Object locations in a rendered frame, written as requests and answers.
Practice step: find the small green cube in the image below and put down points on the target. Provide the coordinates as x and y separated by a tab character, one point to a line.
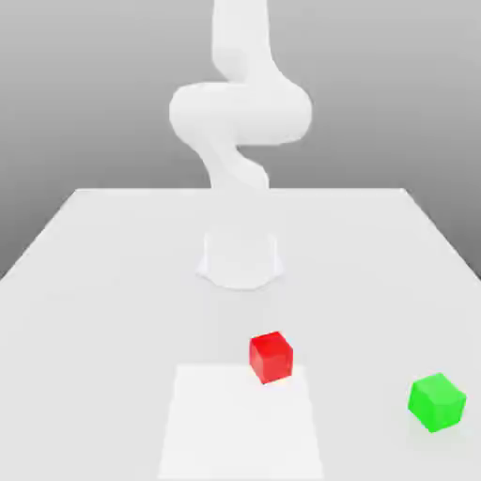
436	403

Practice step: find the small red cube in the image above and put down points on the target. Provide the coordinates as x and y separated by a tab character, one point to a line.
271	357

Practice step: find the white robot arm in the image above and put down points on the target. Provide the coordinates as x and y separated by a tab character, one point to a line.
240	112

